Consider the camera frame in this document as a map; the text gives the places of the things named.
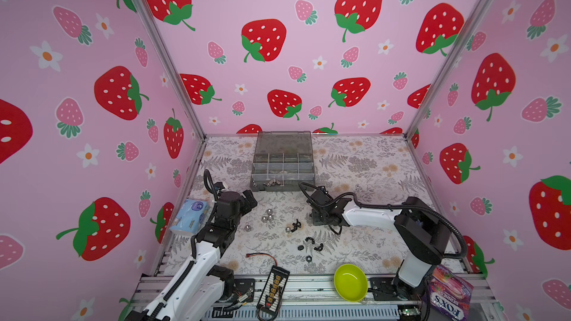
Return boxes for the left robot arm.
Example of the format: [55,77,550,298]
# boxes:
[125,169,257,320]

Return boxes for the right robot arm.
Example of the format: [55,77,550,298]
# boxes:
[298,182,468,300]

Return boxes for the blue tissue pack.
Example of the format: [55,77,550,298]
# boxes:
[170,199,210,236]

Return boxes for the grey compartment organizer box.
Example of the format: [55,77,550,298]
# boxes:
[250,131,315,192]

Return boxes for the lime green bowl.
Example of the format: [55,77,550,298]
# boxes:
[334,264,369,303]

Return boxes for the black battery charger board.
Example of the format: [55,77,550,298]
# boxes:
[256,265,290,320]

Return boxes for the purple Fox's candy bag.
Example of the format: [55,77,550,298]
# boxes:
[429,265,474,321]

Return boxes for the red black wire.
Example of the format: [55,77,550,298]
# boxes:
[246,252,278,268]

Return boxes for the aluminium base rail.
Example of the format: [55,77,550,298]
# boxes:
[122,273,505,321]

